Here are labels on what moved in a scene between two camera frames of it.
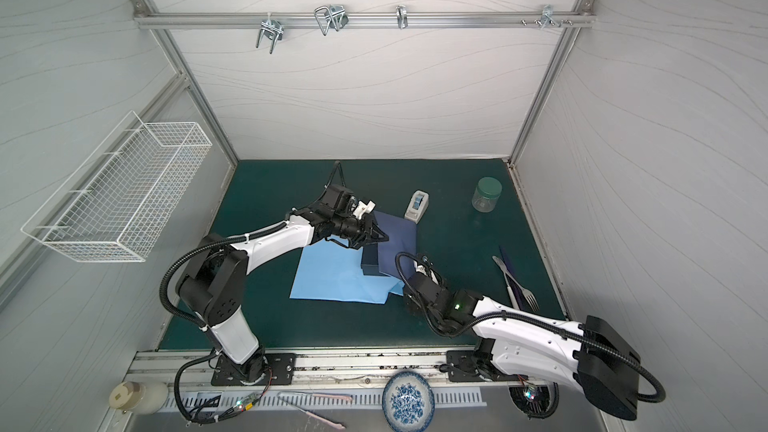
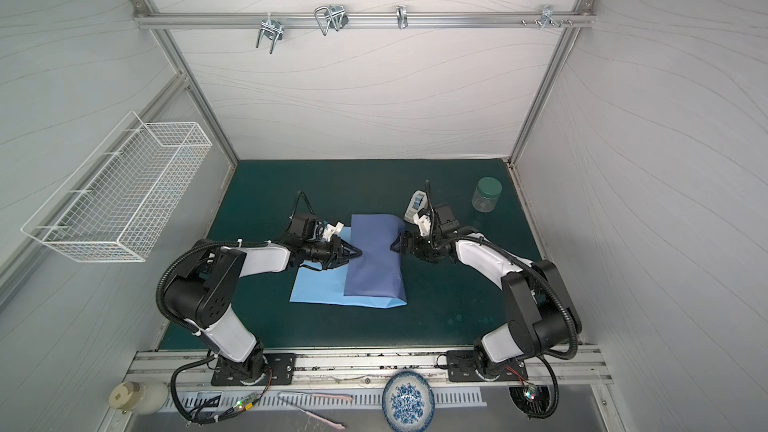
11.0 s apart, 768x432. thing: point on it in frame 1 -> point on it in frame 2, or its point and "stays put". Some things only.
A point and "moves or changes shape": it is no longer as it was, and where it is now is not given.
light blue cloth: x=330 y=270 moves or changes shape
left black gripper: x=368 y=226 -> x=337 y=255
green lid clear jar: x=486 y=194 stays put
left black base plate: x=279 y=369 stays put
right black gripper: x=417 y=282 -> x=414 y=245
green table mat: x=471 y=229 stays put
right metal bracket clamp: x=547 y=17 stays put
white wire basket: x=118 y=202 stays put
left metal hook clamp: x=272 y=30 stays put
